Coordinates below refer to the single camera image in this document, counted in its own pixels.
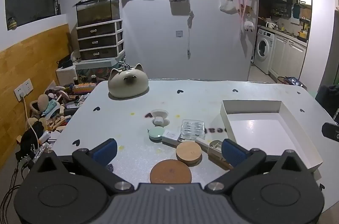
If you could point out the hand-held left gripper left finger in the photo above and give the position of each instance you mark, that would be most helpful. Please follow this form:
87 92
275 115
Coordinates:
106 152

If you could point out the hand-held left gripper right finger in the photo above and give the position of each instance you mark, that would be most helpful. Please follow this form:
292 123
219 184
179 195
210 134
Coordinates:
233 153

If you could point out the white rectangular box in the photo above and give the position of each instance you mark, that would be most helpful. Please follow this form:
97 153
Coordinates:
264 134

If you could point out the round wooden lid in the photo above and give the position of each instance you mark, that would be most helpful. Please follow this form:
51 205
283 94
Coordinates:
188 151

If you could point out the clear plastic case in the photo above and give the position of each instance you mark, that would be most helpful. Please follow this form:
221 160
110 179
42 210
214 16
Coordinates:
192 128

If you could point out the green round case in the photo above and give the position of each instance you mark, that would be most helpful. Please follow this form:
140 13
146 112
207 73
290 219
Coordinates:
156 134

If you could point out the round cork coaster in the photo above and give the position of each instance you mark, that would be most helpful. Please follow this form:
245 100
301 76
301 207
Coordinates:
170 172

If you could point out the white charger plug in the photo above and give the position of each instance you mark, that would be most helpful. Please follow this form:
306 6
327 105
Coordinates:
169 137

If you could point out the black cloth on chair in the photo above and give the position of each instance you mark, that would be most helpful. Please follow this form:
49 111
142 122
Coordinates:
328 101

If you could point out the blue patterned item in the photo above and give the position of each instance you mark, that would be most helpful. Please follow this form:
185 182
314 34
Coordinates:
291 81

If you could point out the pile of toys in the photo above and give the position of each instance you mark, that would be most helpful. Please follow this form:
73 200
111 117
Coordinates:
57 105

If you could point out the cat-shaped ceramic pot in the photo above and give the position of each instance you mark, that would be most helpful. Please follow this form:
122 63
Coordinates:
128 82

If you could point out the patterned storage box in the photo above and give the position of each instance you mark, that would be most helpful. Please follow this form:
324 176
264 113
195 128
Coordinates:
92 69

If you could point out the white lower kitchen cabinets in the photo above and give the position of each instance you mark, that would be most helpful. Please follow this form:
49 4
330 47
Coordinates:
287 58

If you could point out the black device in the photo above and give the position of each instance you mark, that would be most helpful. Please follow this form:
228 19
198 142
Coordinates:
65 62

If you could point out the yellow kitchen item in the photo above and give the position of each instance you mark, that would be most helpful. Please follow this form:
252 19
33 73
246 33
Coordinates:
302 35

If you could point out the white washing machine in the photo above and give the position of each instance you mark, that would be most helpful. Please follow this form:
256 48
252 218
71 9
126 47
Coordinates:
263 50

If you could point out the white drawer unit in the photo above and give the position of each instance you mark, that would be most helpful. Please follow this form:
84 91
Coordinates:
99 41

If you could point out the white kettle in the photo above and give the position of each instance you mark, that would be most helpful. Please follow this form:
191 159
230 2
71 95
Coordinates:
270 25

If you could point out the teal hanging pot holder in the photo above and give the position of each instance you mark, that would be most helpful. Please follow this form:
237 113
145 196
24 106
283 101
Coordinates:
296 11

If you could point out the white plush sheep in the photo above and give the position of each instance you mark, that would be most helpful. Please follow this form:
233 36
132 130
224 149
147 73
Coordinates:
249 26

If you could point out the glass fish tank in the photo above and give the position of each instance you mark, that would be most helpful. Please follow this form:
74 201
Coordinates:
98 11

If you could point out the pink hanging ribbons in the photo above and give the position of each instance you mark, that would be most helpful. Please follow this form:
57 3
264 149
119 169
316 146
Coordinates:
243 9

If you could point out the white hanging bag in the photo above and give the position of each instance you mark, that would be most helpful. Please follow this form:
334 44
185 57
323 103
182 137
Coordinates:
227 6

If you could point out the white wall power outlet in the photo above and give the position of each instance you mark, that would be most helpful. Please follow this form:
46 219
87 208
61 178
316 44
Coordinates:
23 89

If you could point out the grey wall switch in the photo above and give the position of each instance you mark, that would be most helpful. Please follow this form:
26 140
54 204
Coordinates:
179 33

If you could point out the kitchen wall rack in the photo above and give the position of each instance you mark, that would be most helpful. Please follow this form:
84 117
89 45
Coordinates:
276 5

